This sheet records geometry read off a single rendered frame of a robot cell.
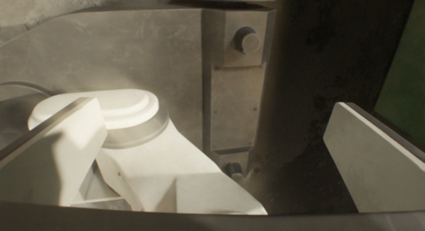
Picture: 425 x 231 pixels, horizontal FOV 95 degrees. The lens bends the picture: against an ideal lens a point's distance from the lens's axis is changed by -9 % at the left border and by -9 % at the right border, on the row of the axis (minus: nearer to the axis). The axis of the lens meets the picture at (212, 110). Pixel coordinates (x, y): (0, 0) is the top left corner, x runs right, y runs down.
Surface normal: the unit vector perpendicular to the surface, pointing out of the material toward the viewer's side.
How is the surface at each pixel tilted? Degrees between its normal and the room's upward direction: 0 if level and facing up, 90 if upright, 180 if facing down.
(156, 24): 0
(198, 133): 0
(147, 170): 90
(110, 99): 90
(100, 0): 0
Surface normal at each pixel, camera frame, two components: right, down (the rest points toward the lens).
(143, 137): 0.49, -0.33
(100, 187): 0.01, -0.85
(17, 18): 0.18, 0.52
